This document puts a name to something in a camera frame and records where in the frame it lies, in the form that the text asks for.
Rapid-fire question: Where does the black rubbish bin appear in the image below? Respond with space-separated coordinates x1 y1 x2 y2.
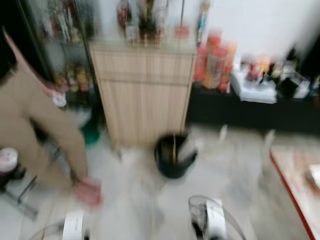
153 132 199 180

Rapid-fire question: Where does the person bare hand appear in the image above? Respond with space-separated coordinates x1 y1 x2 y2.
74 177 104 209

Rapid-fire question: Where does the crumpled white tissue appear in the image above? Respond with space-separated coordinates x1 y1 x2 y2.
307 163 320 189

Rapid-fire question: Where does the green round container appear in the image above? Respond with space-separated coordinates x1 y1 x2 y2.
82 119 101 147

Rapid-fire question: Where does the black television console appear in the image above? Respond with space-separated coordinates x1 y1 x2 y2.
187 81 320 136

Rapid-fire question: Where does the person in beige clothes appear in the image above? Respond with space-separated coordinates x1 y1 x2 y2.
0 27 103 209

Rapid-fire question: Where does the light wooden cabinet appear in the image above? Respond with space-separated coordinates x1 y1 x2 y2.
88 39 197 149

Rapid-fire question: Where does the stack of white papers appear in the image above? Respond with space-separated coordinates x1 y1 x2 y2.
229 69 278 105

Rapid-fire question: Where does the large red lid snack jar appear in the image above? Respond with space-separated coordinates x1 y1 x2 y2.
205 29 229 92

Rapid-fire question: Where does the black and white box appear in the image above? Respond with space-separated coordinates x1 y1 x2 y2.
277 71 311 100

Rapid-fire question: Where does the glass display cabinet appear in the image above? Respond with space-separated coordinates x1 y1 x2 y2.
17 0 102 147

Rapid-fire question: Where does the tall colourful figurine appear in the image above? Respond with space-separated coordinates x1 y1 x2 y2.
197 0 211 46

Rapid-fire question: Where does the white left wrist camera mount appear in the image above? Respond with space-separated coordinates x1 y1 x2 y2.
62 210 85 240

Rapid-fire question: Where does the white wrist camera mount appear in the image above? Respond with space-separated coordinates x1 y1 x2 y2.
62 210 85 240
204 198 227 240

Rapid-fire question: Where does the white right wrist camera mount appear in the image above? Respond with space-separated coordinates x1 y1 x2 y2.
204 198 227 240

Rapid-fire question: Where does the metal frame stool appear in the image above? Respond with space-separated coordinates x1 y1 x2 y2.
0 147 40 222

